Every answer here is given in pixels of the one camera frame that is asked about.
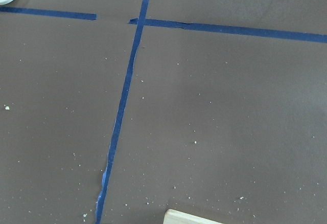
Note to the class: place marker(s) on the wooden cutting board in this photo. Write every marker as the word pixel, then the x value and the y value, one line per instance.
pixel 178 217

